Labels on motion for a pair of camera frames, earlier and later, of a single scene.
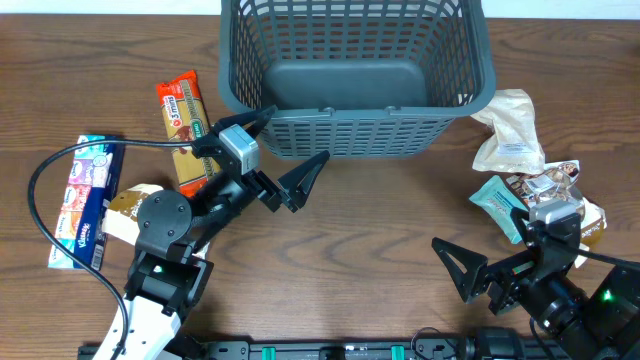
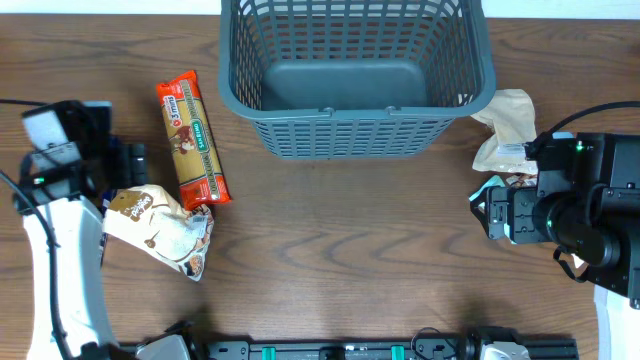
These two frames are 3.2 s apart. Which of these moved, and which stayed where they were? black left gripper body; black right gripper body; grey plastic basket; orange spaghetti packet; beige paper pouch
Moved: black left gripper body; black right gripper body
Stayed: orange spaghetti packet; beige paper pouch; grey plastic basket
